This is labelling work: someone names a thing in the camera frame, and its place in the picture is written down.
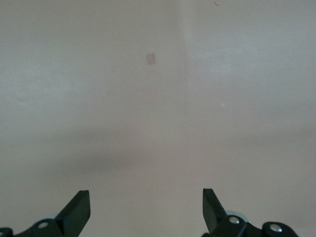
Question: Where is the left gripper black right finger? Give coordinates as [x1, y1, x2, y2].
[201, 188, 300, 237]

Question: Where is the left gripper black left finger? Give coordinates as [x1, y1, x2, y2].
[0, 190, 91, 237]

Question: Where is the brown tape patch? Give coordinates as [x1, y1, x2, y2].
[145, 52, 158, 66]

